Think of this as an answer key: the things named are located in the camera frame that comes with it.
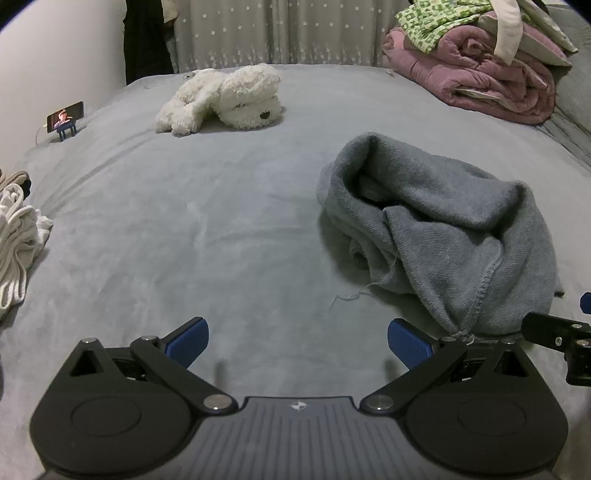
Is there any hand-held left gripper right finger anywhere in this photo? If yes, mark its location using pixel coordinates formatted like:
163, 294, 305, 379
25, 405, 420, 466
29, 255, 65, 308
359, 318, 532, 414

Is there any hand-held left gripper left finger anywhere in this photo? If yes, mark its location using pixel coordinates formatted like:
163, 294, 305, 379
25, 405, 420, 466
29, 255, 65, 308
60, 317, 238, 414

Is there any grey knit sweater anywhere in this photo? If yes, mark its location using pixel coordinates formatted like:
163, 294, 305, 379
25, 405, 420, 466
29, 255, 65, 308
316, 132, 566, 344

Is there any white clothes pile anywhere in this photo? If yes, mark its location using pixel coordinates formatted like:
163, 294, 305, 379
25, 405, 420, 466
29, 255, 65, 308
0, 184, 54, 319

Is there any grey bed sheet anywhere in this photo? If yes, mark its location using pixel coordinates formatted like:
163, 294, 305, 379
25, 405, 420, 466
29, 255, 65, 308
0, 62, 591, 480

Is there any grey quilted blanket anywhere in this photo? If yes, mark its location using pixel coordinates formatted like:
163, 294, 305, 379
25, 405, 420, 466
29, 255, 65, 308
531, 4, 591, 171

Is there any beige garment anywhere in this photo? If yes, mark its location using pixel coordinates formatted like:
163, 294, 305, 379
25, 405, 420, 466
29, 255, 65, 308
0, 171, 32, 195

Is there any pink folded quilt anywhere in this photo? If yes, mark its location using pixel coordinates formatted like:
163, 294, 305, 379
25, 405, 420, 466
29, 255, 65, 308
382, 11, 573, 125

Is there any white plush dog toy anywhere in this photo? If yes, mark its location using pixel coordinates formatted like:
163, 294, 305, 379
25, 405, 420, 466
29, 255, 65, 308
154, 64, 282, 136

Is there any smartphone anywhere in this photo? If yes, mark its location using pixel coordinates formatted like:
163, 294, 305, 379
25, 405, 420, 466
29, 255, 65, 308
47, 102, 85, 131

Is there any pale grey pillow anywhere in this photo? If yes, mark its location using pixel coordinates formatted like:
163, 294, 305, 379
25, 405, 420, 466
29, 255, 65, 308
478, 11, 579, 55

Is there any cream white garment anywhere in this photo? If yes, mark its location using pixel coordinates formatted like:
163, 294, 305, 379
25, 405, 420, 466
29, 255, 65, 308
478, 0, 525, 65

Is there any green patterned cloth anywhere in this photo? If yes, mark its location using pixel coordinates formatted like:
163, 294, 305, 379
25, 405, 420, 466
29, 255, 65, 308
396, 0, 497, 52

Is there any grey star curtain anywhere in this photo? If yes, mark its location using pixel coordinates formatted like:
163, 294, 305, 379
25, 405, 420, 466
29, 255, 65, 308
173, 0, 414, 75

